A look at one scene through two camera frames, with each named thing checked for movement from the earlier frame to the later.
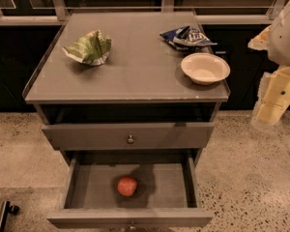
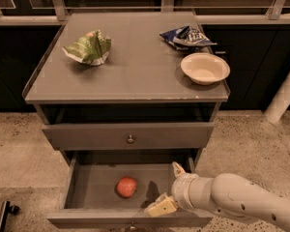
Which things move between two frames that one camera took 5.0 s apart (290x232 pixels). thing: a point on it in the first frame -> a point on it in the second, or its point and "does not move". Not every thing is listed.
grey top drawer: [128, 136] does not move
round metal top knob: [130, 140] does not move
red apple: [127, 187] does not move
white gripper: [285, 41] -> [181, 189]
